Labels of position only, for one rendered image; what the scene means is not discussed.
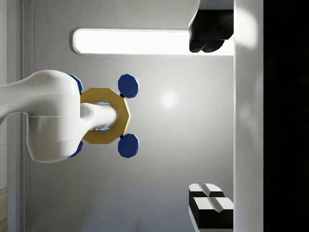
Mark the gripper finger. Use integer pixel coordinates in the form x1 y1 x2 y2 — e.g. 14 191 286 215
188 183 234 232
188 0 234 53

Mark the drone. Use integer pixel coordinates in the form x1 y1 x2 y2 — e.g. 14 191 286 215
67 73 140 159

